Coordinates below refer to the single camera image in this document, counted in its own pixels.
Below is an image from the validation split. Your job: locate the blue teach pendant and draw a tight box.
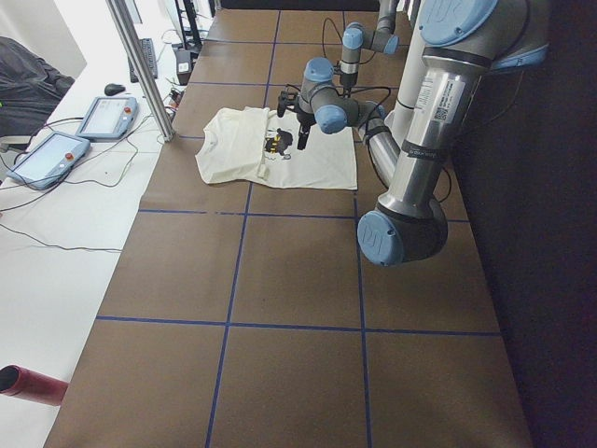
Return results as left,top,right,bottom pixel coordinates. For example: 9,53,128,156
7,132,90,190
76,96,138,142

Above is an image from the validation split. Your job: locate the near blue teach pendant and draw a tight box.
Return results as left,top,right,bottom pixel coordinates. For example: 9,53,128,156
7,132,90,190

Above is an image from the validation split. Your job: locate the black computer mouse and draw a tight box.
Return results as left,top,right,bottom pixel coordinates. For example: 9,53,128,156
104,83,127,96

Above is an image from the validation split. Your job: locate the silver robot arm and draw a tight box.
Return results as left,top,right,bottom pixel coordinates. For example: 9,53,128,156
278,0,550,266
340,0,399,94

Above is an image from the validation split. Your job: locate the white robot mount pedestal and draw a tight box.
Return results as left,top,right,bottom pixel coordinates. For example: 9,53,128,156
384,25,426,146

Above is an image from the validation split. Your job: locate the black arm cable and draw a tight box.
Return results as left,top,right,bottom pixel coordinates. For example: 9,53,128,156
321,17,349,62
284,83,453,206

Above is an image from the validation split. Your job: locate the cream long-sleeve cat shirt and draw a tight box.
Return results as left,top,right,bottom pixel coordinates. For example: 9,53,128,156
196,107,357,190

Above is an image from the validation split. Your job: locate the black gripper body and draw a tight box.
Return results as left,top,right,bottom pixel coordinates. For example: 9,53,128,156
276,91,313,135
336,61,358,96

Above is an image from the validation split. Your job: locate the red cylinder tube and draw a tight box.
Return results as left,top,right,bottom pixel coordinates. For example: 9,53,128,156
1,365,69,406

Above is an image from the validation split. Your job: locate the aluminium frame post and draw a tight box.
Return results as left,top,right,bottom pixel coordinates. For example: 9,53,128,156
106,0,174,142

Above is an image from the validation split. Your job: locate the dark jacket on chair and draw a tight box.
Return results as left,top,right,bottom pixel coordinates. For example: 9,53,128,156
1,36,75,137

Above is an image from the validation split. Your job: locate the black keyboard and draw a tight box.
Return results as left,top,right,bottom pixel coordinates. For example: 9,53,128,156
128,38,159,83

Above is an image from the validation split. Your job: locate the far blue teach pendant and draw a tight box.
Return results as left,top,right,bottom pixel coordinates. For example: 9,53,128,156
76,96,138,142

